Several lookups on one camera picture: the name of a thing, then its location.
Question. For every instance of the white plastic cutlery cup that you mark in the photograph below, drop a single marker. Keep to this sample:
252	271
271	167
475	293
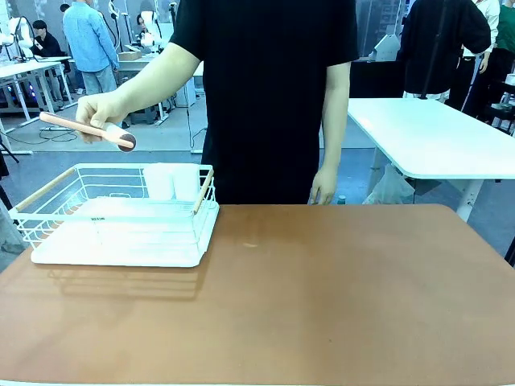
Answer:
186	183
159	181

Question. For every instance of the person's right hand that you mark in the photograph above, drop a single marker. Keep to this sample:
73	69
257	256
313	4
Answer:
98	108

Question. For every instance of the white background desk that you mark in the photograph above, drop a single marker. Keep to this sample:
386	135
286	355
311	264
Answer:
24	66

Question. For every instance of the person in light-blue shirt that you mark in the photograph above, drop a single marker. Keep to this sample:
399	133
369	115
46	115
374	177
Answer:
90	36

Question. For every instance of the grey background workbench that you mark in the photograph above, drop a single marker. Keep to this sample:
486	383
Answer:
133	66

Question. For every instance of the white house-shaped object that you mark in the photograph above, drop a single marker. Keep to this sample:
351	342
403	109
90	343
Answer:
386	46

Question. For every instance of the person's left hand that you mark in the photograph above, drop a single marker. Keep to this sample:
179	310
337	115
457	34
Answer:
324	187

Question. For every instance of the white drain tray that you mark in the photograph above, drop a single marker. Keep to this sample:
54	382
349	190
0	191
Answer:
120	257

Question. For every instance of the white desk table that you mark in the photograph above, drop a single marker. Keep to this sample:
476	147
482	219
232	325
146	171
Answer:
422	136

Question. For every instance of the pink lint roller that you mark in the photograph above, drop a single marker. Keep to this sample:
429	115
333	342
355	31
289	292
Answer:
60	120

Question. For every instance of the black tripod pole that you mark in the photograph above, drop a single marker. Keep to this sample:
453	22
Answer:
433	60

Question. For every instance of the cardboard box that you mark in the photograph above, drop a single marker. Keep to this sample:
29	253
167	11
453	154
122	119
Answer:
128	55

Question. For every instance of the black draped table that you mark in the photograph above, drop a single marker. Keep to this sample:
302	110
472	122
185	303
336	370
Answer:
376	78

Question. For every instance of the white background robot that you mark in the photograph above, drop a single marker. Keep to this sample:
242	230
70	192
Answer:
16	30
149	32

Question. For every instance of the person's right forearm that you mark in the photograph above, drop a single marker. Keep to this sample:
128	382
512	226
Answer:
161	76

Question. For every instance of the person in green shirt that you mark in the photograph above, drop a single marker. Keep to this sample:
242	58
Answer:
507	32

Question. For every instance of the person's black t-shirt torso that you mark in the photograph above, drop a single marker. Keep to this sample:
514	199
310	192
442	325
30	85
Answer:
265	100

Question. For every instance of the small green bottle cap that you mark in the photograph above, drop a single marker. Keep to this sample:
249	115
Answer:
341	199

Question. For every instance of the standing person in black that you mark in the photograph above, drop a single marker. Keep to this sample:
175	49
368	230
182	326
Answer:
438	48

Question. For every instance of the seated person in black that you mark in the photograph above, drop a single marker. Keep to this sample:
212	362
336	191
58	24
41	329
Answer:
44	42

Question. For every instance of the person's left forearm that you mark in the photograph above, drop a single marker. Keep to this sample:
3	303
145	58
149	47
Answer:
336	120

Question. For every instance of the black background stand pole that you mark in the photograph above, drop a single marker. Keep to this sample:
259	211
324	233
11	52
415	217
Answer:
173	12

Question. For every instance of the grey plastic stool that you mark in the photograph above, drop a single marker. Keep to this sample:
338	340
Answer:
142	116

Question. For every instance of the person in white shirt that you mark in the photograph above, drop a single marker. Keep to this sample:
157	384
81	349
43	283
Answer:
493	20

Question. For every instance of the dark shelf unit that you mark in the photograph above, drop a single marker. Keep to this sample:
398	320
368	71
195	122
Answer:
501	104

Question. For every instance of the clear plastic bag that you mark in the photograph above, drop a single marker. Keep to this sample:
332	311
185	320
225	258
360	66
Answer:
392	187

